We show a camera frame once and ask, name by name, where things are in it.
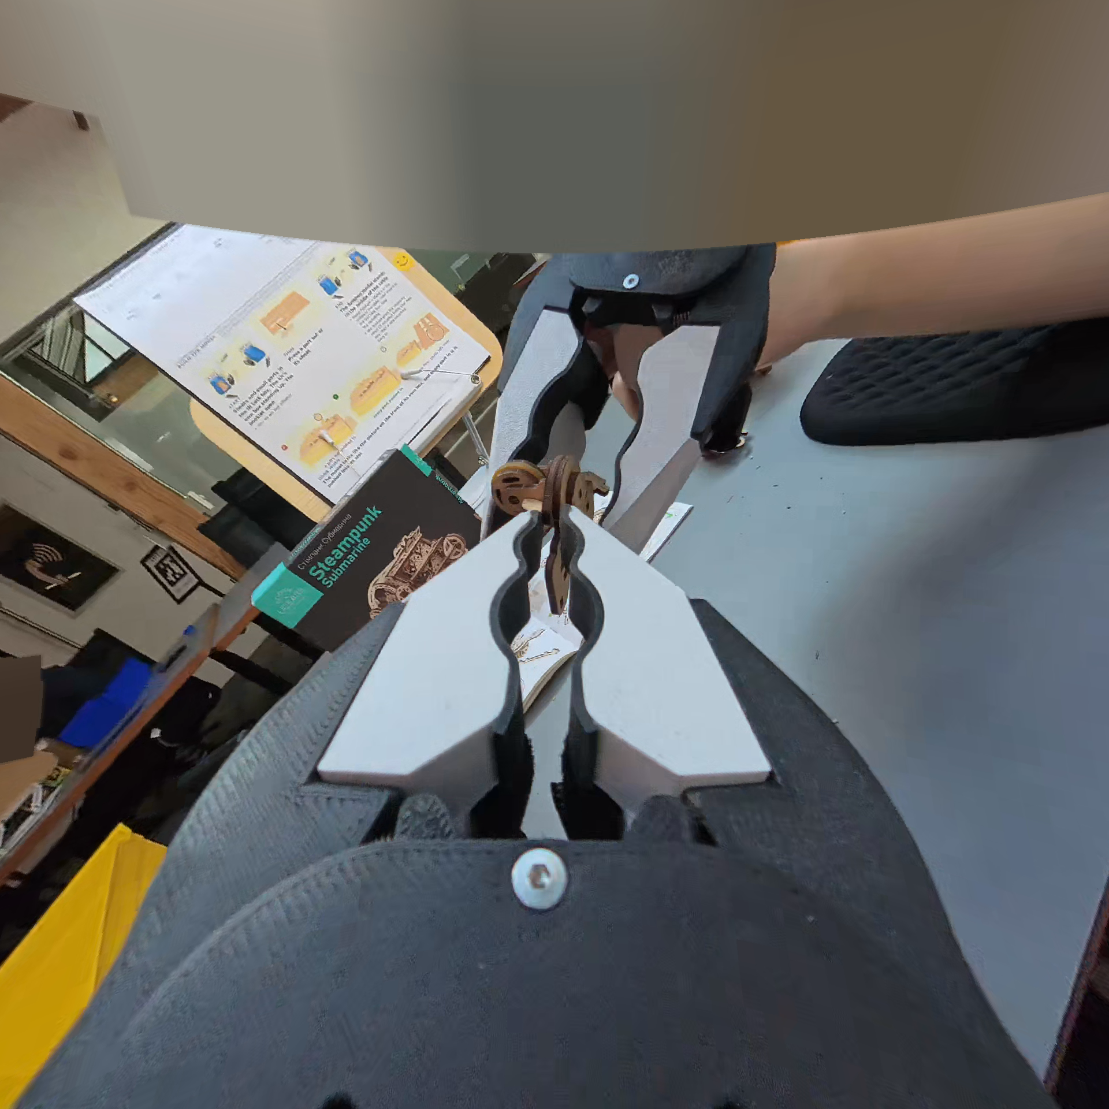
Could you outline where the knotty wooden beam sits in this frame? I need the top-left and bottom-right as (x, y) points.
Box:
(0, 373), (249, 580)

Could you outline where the black quilted mesh pad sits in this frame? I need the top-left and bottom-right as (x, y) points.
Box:
(798, 325), (1109, 449)

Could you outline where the person's right hand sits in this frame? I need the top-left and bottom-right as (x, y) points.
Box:
(602, 328), (644, 414)

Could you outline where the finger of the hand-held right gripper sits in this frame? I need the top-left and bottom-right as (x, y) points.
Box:
(595, 325), (722, 558)
(480, 308), (610, 539)

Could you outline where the person's right forearm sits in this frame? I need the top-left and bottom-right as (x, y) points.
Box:
(761, 191), (1109, 367)

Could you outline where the black model kit box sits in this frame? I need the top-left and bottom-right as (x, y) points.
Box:
(250, 447), (483, 653)

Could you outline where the printed instruction sheet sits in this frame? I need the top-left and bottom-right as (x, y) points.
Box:
(74, 224), (493, 509)

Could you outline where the wooden document board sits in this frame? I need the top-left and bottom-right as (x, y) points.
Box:
(188, 250), (505, 523)

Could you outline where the yellow plastic bin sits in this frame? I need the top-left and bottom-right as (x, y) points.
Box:
(0, 823), (167, 1109)

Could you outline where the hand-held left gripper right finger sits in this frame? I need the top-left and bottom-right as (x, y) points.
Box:
(561, 507), (772, 837)

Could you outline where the wooden model part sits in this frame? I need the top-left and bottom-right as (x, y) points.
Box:
(491, 457), (610, 618)

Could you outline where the dark wall poster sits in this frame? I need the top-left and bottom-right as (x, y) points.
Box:
(0, 507), (121, 613)

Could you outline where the black and white marker tag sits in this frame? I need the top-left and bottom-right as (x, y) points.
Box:
(141, 544), (203, 605)

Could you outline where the blue plastic bin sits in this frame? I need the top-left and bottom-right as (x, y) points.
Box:
(55, 657), (155, 752)

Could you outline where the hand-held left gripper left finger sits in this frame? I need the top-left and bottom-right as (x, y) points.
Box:
(318, 511), (540, 837)

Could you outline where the illustrated instruction booklet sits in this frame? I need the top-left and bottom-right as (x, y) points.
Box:
(517, 501), (694, 705)

